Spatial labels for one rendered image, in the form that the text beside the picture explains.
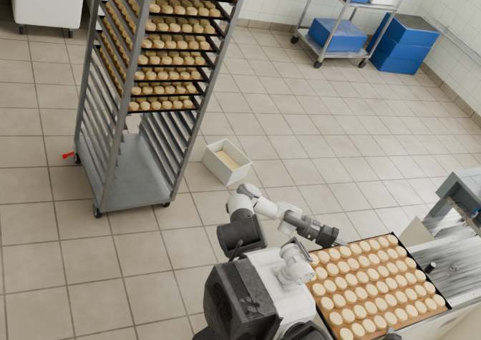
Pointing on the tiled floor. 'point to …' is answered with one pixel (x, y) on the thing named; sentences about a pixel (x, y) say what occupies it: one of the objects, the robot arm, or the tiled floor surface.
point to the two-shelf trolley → (338, 23)
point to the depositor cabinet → (419, 230)
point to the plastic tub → (226, 162)
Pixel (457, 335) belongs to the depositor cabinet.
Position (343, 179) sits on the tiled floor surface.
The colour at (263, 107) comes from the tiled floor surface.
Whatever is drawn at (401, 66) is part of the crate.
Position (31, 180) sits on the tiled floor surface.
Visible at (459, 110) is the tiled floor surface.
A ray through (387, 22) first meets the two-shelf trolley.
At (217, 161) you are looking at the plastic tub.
